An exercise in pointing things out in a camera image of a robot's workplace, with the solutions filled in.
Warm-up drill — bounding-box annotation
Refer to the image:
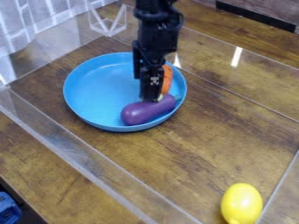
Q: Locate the white checkered curtain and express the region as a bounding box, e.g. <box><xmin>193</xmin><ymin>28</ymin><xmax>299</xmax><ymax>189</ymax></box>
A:
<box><xmin>0</xmin><ymin>0</ymin><xmax>117</xmax><ymax>54</ymax></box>

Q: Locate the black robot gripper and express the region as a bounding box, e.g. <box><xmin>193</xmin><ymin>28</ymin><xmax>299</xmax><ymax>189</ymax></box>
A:
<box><xmin>133</xmin><ymin>0</ymin><xmax>185</xmax><ymax>102</ymax></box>

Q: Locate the blue plastic plate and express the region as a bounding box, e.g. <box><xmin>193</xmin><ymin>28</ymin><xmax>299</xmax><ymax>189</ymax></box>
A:
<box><xmin>63</xmin><ymin>52</ymin><xmax>187</xmax><ymax>132</ymax></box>

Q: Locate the blue object at corner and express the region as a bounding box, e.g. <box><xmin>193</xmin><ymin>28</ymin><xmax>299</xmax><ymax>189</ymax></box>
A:
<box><xmin>0</xmin><ymin>192</ymin><xmax>23</xmax><ymax>224</ymax></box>

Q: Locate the orange toy carrot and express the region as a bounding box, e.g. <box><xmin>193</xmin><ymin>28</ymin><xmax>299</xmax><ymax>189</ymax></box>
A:
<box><xmin>158</xmin><ymin>64</ymin><xmax>174</xmax><ymax>101</ymax></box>

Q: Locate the yellow toy lemon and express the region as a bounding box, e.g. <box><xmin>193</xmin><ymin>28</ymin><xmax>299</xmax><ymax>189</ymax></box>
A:
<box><xmin>221</xmin><ymin>183</ymin><xmax>263</xmax><ymax>224</ymax></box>

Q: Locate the purple toy eggplant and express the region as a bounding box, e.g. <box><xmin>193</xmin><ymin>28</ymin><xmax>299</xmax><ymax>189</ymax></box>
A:
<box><xmin>121</xmin><ymin>94</ymin><xmax>182</xmax><ymax>125</ymax></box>

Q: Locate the clear acrylic barrier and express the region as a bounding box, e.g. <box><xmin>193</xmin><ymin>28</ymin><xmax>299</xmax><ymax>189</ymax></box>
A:
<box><xmin>0</xmin><ymin>0</ymin><xmax>299</xmax><ymax>224</ymax></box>

